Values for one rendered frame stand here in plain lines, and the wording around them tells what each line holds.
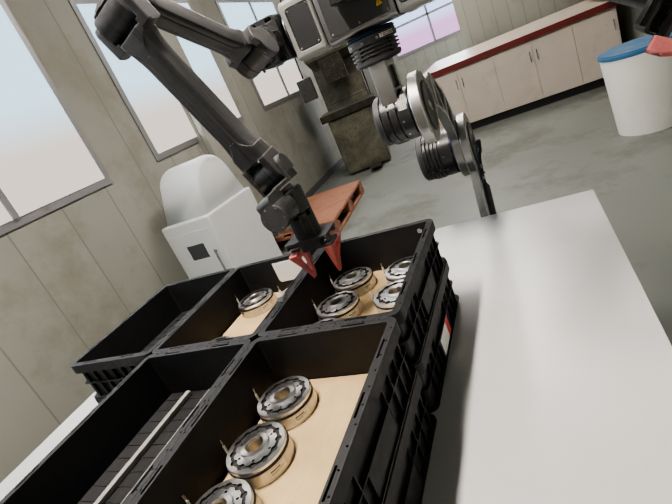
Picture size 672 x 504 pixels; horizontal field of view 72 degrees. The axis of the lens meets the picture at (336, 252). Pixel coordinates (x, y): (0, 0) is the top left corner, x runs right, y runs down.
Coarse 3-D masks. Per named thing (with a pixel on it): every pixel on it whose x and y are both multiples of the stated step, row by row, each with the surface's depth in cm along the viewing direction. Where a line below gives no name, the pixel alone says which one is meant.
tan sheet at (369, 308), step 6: (378, 276) 116; (384, 276) 114; (378, 282) 113; (384, 282) 111; (378, 288) 110; (366, 294) 110; (366, 300) 107; (372, 300) 106; (366, 306) 104; (372, 306) 103; (366, 312) 102; (372, 312) 101
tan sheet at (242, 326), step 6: (276, 294) 132; (240, 318) 127; (246, 318) 125; (252, 318) 123; (258, 318) 122; (234, 324) 125; (240, 324) 123; (246, 324) 122; (252, 324) 120; (258, 324) 119; (228, 330) 123; (234, 330) 121; (240, 330) 120; (246, 330) 118; (252, 330) 117; (234, 336) 118
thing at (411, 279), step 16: (416, 224) 110; (432, 224) 107; (352, 240) 117; (320, 256) 116; (416, 256) 93; (304, 272) 110; (416, 272) 89; (400, 304) 78; (272, 320) 93; (336, 320) 82; (352, 320) 80; (400, 320) 77
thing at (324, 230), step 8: (304, 216) 95; (312, 216) 96; (296, 224) 95; (304, 224) 95; (312, 224) 96; (328, 224) 99; (296, 232) 96; (304, 232) 96; (312, 232) 96; (320, 232) 96; (328, 232) 95; (296, 240) 98; (304, 240) 96; (312, 240) 95; (288, 248) 98
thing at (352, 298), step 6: (336, 294) 108; (342, 294) 108; (348, 294) 106; (354, 294) 105; (324, 300) 108; (348, 300) 103; (354, 300) 102; (318, 306) 106; (324, 306) 105; (342, 306) 102; (348, 306) 101; (318, 312) 104; (324, 312) 103; (330, 312) 102; (336, 312) 101; (342, 312) 100
